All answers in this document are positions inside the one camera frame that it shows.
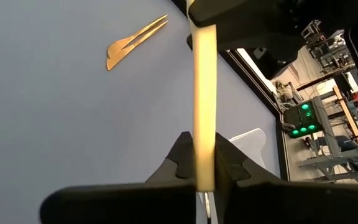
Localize wooden cutlery piece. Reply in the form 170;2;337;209
106;21;169;72
106;14;169;60

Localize tangled power cables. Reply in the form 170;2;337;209
272;79;303;113

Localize wooden workbench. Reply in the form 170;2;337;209
333;85;358;165

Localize clear plastic bin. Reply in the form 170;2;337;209
228;128;267;170

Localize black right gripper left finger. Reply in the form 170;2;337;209
39;131;197;224

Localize grey-blue table mat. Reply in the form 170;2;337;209
0;0;282;224

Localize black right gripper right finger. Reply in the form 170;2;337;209
214;132;358;224

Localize black computer with green lights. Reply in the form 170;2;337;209
283;101;323;139

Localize cream-handled cutlery piece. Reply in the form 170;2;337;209
185;0;219;224

